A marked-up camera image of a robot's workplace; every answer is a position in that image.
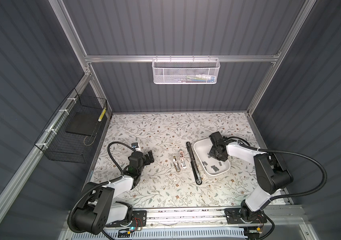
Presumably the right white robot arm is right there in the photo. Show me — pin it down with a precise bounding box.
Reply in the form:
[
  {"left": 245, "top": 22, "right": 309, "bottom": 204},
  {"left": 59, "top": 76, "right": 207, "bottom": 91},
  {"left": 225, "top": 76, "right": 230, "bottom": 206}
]
[{"left": 208, "top": 132, "right": 293, "bottom": 219}]

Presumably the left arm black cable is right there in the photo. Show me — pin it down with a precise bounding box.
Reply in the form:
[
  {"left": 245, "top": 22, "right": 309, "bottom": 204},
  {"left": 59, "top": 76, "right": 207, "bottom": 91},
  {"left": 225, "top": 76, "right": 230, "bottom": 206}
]
[{"left": 67, "top": 141, "right": 136, "bottom": 234}]

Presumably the white oval plastic tray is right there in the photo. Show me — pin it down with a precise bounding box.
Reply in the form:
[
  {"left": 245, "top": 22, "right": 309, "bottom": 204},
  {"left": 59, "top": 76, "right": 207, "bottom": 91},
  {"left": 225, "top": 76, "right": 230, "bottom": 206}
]
[{"left": 193, "top": 139, "right": 231, "bottom": 177}]

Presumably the black foam pad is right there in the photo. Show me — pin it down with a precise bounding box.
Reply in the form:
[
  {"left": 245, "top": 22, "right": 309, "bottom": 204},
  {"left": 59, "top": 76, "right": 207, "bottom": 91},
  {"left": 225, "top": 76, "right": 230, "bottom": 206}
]
[{"left": 65, "top": 112, "right": 99, "bottom": 137}]

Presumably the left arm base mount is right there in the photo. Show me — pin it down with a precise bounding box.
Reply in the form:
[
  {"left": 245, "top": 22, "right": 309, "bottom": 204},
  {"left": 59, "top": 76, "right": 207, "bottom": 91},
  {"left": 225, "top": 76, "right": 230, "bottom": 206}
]
[{"left": 105, "top": 210, "right": 147, "bottom": 231}]

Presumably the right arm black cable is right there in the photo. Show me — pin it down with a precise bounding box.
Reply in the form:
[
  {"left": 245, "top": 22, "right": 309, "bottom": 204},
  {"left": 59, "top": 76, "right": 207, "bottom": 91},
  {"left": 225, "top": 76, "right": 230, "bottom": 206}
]
[{"left": 225, "top": 136, "right": 328, "bottom": 202}]

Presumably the white wire mesh basket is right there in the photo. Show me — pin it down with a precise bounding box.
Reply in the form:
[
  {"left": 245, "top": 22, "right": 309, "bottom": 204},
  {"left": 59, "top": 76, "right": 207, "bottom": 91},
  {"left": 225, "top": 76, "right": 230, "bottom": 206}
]
[{"left": 151, "top": 57, "right": 220, "bottom": 85}]

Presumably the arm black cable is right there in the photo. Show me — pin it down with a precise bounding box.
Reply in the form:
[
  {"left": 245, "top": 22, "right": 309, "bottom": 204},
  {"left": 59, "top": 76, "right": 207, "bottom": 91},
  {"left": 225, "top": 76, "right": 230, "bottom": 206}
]
[
  {"left": 67, "top": 141, "right": 136, "bottom": 234},
  {"left": 225, "top": 136, "right": 328, "bottom": 202}
]

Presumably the black wire basket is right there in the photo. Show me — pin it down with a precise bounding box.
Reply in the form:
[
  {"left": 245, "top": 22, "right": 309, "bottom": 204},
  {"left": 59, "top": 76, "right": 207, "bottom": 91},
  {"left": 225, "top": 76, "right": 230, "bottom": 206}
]
[{"left": 35, "top": 89, "right": 108, "bottom": 164}]

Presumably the pink mini stapler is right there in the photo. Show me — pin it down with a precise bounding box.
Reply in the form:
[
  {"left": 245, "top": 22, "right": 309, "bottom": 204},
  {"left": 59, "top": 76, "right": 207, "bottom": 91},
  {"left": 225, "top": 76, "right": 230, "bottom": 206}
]
[{"left": 179, "top": 151, "right": 186, "bottom": 169}]

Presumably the yellow marker pen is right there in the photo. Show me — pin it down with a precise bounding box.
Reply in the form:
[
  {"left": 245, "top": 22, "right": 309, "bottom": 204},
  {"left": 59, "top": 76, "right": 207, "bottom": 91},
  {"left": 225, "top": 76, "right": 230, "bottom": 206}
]
[{"left": 98, "top": 108, "right": 106, "bottom": 122}]

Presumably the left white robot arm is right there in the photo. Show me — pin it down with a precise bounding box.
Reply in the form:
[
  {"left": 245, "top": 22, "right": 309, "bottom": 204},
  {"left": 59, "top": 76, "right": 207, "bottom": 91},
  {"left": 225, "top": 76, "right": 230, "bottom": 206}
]
[{"left": 67, "top": 150, "right": 154, "bottom": 235}]

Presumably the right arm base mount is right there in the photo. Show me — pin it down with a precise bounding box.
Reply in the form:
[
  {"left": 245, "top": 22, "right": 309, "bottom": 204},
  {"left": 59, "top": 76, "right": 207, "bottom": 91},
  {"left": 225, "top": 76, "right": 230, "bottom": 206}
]
[{"left": 224, "top": 201, "right": 267, "bottom": 225}]

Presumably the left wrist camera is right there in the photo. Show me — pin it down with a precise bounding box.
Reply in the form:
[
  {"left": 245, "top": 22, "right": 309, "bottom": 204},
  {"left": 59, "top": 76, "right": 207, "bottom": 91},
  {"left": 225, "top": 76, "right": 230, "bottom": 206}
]
[{"left": 131, "top": 143, "right": 142, "bottom": 152}]

